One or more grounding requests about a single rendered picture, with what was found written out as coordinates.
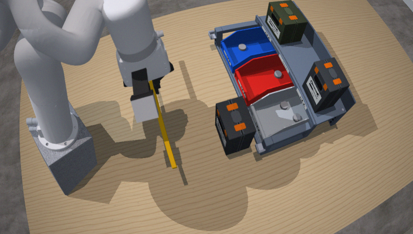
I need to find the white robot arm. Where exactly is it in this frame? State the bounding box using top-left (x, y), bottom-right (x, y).
top-left (0, 0), bottom-right (164, 151)

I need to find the red bin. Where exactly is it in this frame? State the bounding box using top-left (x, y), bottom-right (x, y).
top-left (236, 54), bottom-right (294, 106)

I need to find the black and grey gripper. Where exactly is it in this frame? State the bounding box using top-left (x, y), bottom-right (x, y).
top-left (116, 38), bottom-right (174, 94)

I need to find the yellow bar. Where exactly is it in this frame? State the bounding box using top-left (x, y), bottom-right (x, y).
top-left (149, 80), bottom-right (177, 169)

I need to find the grey open bin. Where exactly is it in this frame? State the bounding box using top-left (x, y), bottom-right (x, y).
top-left (250, 86), bottom-right (310, 142)

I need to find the olive green tool case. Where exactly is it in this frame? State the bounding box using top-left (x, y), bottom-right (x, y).
top-left (265, 0), bottom-right (308, 45)

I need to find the blue open bin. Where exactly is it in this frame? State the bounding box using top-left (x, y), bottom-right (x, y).
top-left (222, 26), bottom-right (277, 73)

